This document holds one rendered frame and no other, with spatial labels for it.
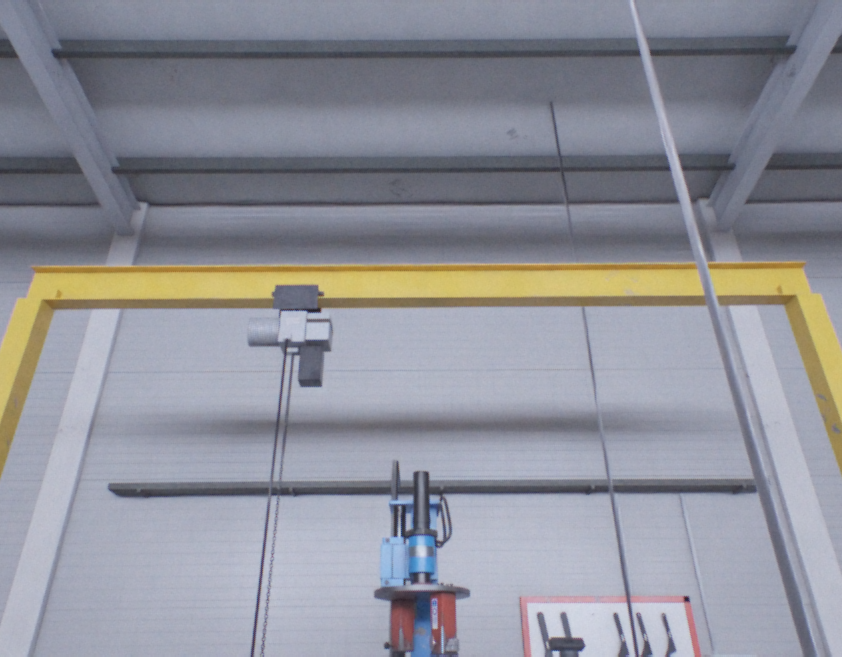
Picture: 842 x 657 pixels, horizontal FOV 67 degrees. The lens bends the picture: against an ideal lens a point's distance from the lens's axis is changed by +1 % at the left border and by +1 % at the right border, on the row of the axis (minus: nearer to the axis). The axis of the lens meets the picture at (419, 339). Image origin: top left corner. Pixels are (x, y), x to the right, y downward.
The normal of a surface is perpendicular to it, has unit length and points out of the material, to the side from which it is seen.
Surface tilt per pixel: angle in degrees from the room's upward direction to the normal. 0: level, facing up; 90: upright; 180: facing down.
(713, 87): 173
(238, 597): 90
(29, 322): 90
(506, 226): 90
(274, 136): 173
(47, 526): 90
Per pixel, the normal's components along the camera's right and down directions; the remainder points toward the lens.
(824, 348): 0.00, -0.48
